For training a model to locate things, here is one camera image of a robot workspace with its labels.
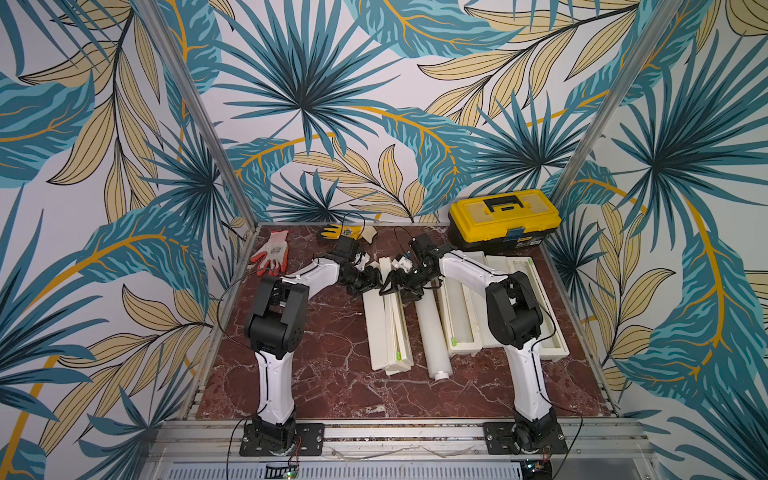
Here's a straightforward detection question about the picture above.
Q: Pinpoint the white wrap dispenser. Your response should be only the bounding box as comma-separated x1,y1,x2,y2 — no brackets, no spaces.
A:
362,289,414,376
437,279,482,357

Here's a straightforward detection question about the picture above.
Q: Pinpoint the white dispenser base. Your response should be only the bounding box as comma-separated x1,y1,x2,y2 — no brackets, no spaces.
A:
463,252,570,361

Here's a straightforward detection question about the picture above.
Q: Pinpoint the plastic wrap roll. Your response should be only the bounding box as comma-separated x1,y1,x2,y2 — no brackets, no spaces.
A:
415,292,453,381

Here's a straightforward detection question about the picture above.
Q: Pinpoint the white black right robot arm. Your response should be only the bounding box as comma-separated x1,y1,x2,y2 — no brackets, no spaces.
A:
380,234,559,452

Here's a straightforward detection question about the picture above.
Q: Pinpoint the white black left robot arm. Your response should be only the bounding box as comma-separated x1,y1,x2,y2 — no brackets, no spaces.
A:
245,236,381,443

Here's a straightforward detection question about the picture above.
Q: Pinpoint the yellow black work glove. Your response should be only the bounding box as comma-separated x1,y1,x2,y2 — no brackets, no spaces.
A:
317,224,377,244

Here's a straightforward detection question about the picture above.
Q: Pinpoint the red white work glove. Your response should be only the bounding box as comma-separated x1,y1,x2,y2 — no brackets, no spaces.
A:
250,230,289,277

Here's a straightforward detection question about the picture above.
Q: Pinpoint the yellow black toolbox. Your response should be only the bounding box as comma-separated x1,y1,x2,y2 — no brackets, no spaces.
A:
447,189,562,253

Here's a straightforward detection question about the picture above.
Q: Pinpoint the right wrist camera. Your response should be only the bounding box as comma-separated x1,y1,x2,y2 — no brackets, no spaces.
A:
391,256,413,274

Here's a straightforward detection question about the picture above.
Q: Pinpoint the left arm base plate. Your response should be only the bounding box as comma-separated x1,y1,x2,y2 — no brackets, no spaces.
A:
239,421,325,457

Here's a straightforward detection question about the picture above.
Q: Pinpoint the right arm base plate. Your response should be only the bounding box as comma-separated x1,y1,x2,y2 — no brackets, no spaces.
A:
482,422,568,455

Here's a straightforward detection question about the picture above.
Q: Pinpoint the aluminium front rail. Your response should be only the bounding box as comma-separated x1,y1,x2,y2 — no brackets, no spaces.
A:
148,417,655,462

